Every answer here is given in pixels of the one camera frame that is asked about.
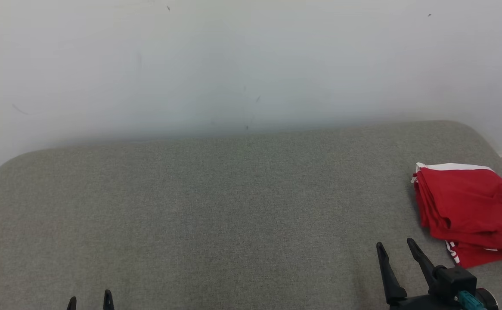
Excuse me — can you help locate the red shirt with white sleeves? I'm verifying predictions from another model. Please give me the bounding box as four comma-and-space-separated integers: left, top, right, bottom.
411, 162, 502, 253

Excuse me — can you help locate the grey fabric sofa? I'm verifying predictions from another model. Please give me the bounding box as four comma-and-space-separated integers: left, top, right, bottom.
0, 120, 502, 310

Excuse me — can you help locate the red mesh jersey striped trim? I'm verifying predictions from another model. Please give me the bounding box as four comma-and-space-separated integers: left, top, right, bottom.
444, 239, 502, 269

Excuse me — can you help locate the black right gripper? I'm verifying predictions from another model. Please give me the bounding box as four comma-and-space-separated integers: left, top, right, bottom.
376, 238, 463, 310

